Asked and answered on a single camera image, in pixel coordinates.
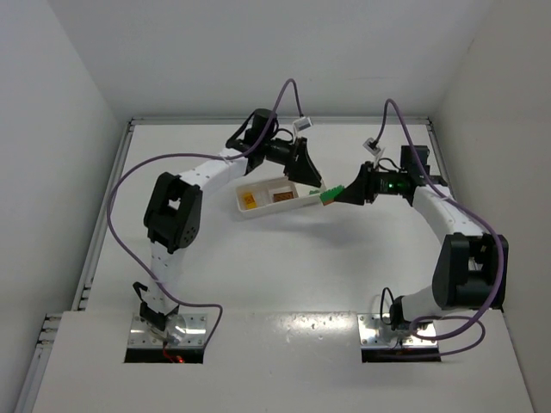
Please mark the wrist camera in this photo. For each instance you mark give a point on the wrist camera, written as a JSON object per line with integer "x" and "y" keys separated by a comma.
{"x": 373, "y": 147}
{"x": 300, "y": 125}

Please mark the metal base plate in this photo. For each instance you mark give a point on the metal base plate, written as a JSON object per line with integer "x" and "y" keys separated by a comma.
{"x": 183, "y": 331}
{"x": 376, "y": 335}

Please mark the white three-compartment tray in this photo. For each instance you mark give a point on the white three-compartment tray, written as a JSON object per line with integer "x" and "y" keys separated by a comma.
{"x": 263, "y": 191}

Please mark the yellow curved lego brick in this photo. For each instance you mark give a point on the yellow curved lego brick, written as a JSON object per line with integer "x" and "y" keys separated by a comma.
{"x": 249, "y": 201}

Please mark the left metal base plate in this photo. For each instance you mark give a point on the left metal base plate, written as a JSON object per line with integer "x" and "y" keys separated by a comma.
{"x": 183, "y": 331}

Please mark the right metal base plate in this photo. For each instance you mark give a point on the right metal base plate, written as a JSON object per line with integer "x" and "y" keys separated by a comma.
{"x": 376, "y": 335}

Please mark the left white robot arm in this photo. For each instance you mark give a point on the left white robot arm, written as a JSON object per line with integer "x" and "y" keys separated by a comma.
{"x": 173, "y": 214}

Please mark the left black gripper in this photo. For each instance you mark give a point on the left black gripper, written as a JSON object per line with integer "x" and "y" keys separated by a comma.
{"x": 299, "y": 156}

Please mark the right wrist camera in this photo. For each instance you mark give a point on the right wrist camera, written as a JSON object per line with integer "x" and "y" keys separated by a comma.
{"x": 373, "y": 147}

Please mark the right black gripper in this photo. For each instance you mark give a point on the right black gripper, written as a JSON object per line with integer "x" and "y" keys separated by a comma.
{"x": 368, "y": 183}

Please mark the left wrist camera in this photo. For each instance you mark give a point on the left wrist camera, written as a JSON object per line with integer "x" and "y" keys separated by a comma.
{"x": 300, "y": 125}

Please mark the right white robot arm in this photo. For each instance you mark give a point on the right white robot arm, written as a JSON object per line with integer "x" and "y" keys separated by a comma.
{"x": 470, "y": 272}

